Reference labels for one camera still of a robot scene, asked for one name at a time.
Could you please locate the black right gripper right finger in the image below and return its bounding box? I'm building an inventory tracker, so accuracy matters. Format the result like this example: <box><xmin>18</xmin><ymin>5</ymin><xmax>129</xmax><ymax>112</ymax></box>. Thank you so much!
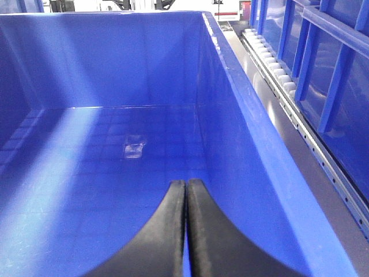
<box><xmin>187</xmin><ymin>179</ymin><xmax>300</xmax><ymax>276</ymax></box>

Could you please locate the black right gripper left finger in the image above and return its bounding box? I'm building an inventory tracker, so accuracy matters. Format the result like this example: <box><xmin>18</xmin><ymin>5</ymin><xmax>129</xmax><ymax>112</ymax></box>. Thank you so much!
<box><xmin>85</xmin><ymin>180</ymin><xmax>185</xmax><ymax>276</ymax></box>

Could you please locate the large blue target bin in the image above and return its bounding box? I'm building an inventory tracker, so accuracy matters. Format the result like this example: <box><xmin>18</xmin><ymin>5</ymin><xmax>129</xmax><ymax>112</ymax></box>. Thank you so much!
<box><xmin>1</xmin><ymin>12</ymin><xmax>358</xmax><ymax>276</ymax></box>

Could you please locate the blue crate right side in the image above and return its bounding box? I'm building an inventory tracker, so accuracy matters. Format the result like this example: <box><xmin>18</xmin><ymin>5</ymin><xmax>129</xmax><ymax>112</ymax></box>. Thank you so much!
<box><xmin>250</xmin><ymin>1</ymin><xmax>368</xmax><ymax>199</ymax></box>

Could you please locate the white roller rail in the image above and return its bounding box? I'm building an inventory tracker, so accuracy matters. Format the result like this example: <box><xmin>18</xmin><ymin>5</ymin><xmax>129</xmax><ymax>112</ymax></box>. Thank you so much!
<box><xmin>240</xmin><ymin>28</ymin><xmax>368</xmax><ymax>237</ymax></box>

